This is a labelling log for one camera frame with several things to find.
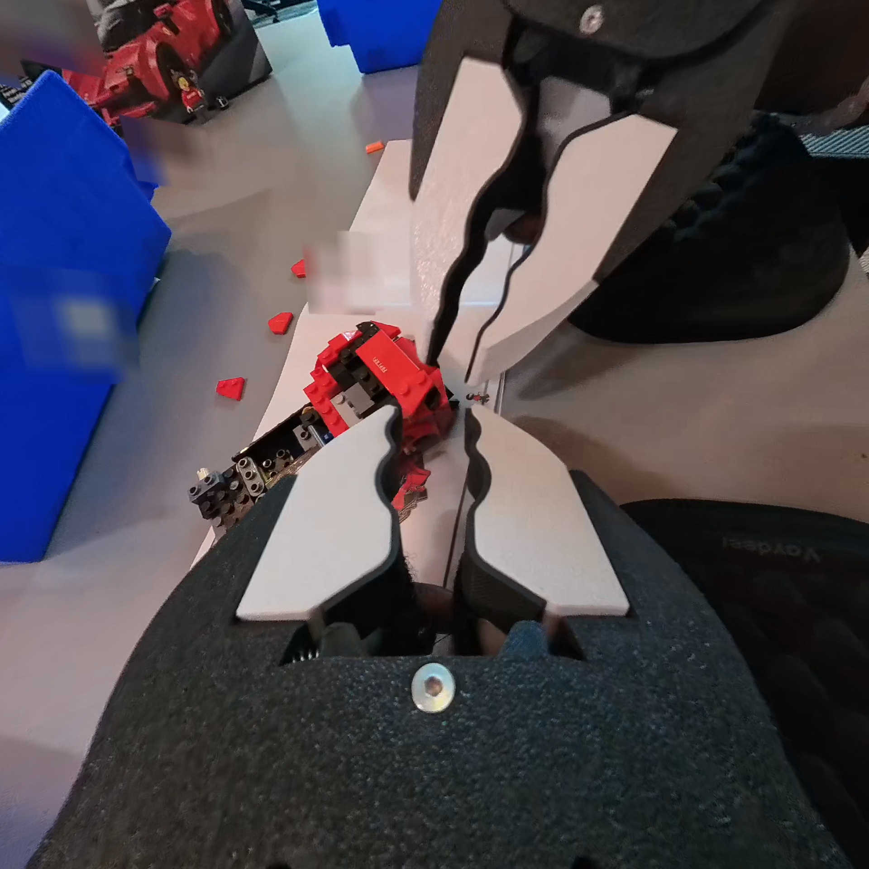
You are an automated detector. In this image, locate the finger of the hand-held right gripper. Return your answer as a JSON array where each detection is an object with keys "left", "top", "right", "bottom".
[
  {"left": 462, "top": 112, "right": 680, "bottom": 381},
  {"left": 411, "top": 55, "right": 544, "bottom": 368}
]

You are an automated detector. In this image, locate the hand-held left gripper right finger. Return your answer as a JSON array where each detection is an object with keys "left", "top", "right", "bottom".
[{"left": 454, "top": 408, "right": 631, "bottom": 632}]

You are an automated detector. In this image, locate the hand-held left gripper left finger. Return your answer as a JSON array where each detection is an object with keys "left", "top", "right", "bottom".
[{"left": 237, "top": 405, "right": 408, "bottom": 632}]

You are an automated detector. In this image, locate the red and black lego car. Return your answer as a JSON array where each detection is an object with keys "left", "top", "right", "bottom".
[{"left": 188, "top": 322, "right": 456, "bottom": 524}]

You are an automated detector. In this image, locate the blue plastic bin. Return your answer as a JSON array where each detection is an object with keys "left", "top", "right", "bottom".
[
  {"left": 0, "top": 71, "right": 173, "bottom": 564},
  {"left": 317, "top": 0, "right": 449, "bottom": 76}
]

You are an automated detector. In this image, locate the lego instruction booklet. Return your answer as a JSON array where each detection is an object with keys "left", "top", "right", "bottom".
[{"left": 204, "top": 136, "right": 544, "bottom": 571}]

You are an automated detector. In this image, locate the lego box red car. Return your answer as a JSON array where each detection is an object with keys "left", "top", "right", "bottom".
[{"left": 21, "top": 0, "right": 272, "bottom": 123}]

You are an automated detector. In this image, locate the person's right hand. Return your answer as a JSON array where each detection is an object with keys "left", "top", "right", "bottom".
[{"left": 506, "top": 204, "right": 560, "bottom": 252}]

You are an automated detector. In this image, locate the black quilted pad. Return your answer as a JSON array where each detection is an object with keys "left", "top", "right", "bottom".
[
  {"left": 618, "top": 500, "right": 869, "bottom": 869},
  {"left": 571, "top": 109, "right": 856, "bottom": 343}
]

